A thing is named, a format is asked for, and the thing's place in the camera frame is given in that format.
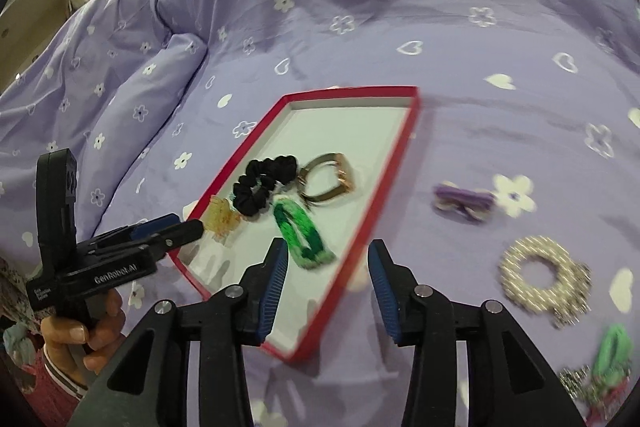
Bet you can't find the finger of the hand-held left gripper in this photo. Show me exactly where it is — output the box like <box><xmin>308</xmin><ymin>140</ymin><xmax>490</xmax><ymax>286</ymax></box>
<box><xmin>90</xmin><ymin>213</ymin><xmax>182</xmax><ymax>253</ymax></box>
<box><xmin>142</xmin><ymin>219</ymin><xmax>205</xmax><ymax>260</ymax></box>

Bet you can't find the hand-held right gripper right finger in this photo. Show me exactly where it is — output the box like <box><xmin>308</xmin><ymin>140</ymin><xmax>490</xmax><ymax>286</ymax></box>
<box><xmin>367</xmin><ymin>241</ymin><xmax>576</xmax><ymax>427</ymax></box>

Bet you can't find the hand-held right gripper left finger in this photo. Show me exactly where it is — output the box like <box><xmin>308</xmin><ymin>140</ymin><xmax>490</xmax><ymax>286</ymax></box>
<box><xmin>70</xmin><ymin>237</ymin><xmax>291</xmax><ymax>427</ymax></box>

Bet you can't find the yellow claw hair clip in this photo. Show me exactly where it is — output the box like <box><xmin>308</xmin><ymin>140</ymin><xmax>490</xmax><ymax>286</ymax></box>
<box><xmin>207</xmin><ymin>196</ymin><xmax>244</xmax><ymax>241</ymax></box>

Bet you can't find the purple bow hair clip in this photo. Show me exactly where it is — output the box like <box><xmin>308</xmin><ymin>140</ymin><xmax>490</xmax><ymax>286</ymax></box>
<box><xmin>434</xmin><ymin>182</ymin><xmax>496</xmax><ymax>224</ymax></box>

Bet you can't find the red shallow box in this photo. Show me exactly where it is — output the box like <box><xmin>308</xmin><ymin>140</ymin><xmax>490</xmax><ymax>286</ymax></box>
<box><xmin>167</xmin><ymin>86</ymin><xmax>421</xmax><ymax>363</ymax></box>

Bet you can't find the silver chain bracelet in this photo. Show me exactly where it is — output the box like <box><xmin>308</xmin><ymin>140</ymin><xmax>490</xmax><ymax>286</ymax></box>
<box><xmin>559</xmin><ymin>364</ymin><xmax>602</xmax><ymax>405</ymax></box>

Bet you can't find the light green hair clip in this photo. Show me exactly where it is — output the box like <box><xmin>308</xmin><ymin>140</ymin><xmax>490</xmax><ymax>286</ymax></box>
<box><xmin>592</xmin><ymin>324</ymin><xmax>634</xmax><ymax>383</ymax></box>

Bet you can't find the pink hair clip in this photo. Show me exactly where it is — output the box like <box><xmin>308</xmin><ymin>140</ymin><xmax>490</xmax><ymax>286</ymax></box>
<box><xmin>607</xmin><ymin>377</ymin><xmax>632</xmax><ymax>408</ymax></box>

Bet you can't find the person's left forearm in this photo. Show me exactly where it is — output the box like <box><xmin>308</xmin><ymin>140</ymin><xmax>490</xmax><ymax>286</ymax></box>
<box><xmin>20</xmin><ymin>347</ymin><xmax>88</xmax><ymax>415</ymax></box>

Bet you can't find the person's left hand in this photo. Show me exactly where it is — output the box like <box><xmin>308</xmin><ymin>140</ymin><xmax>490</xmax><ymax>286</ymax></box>
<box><xmin>40</xmin><ymin>289</ymin><xmax>126</xmax><ymax>388</ymax></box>

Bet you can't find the black scrunchie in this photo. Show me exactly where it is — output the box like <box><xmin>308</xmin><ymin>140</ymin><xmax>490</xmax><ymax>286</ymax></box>
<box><xmin>232</xmin><ymin>154</ymin><xmax>299</xmax><ymax>217</ymax></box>

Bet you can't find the teal cloth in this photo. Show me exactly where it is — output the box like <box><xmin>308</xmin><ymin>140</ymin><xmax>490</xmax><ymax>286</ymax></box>
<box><xmin>2</xmin><ymin>322</ymin><xmax>42</xmax><ymax>365</ymax></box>

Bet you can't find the purple floral blanket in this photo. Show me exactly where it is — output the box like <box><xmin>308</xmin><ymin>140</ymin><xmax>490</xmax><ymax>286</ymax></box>
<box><xmin>0</xmin><ymin>0</ymin><xmax>640</xmax><ymax>427</ymax></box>

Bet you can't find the gold bangle bracelet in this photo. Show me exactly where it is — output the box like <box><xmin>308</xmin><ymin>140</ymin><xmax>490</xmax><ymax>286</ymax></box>
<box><xmin>297</xmin><ymin>152</ymin><xmax>357</xmax><ymax>208</ymax></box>

